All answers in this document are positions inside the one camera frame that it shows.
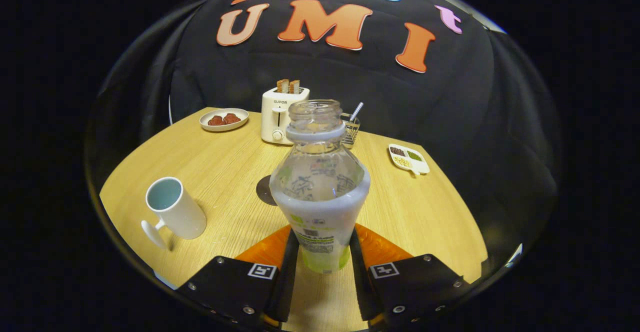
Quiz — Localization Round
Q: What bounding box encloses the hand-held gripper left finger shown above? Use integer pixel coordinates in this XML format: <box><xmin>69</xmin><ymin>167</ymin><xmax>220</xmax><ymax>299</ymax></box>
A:
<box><xmin>175</xmin><ymin>224</ymin><xmax>301</xmax><ymax>330</ymax></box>

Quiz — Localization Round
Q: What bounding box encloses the white toaster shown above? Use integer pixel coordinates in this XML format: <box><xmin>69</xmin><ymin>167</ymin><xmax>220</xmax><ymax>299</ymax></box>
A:
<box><xmin>260</xmin><ymin>86</ymin><xmax>311</xmax><ymax>146</ymax></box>

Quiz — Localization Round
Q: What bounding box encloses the metal wire basket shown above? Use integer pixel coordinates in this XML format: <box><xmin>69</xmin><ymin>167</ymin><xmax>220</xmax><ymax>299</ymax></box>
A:
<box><xmin>340</xmin><ymin>113</ymin><xmax>361</xmax><ymax>149</ymax></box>

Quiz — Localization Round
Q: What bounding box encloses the white round plate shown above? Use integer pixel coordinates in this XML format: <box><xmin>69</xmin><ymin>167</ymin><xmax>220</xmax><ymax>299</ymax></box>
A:
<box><xmin>199</xmin><ymin>108</ymin><xmax>250</xmax><ymax>133</ymax></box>

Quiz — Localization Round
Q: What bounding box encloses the wooden table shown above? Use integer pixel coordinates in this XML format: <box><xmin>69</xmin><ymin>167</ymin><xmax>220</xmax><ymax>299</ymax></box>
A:
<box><xmin>100</xmin><ymin>107</ymin><xmax>488</xmax><ymax>332</ymax></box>

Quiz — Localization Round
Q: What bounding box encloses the white cup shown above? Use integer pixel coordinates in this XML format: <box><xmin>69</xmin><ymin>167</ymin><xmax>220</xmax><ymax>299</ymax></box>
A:
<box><xmin>141</xmin><ymin>176</ymin><xmax>208</xmax><ymax>250</ymax></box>

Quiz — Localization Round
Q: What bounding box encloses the clear plastic juice bottle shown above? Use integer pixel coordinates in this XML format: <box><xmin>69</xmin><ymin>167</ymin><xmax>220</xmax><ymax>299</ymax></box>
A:
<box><xmin>269</xmin><ymin>99</ymin><xmax>371</xmax><ymax>275</ymax></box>

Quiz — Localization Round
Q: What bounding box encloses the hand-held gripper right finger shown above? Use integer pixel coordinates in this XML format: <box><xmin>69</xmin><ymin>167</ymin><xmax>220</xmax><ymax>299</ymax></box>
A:
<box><xmin>348</xmin><ymin>223</ymin><xmax>471</xmax><ymax>329</ymax></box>

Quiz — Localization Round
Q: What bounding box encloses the white divided bean dish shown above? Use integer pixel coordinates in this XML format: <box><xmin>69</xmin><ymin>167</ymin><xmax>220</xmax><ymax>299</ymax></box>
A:
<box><xmin>388</xmin><ymin>143</ymin><xmax>431</xmax><ymax>177</ymax></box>

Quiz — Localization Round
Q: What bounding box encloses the dark round coaster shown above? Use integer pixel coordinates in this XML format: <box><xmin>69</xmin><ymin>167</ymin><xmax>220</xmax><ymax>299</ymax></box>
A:
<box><xmin>256</xmin><ymin>175</ymin><xmax>279</xmax><ymax>207</ymax></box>

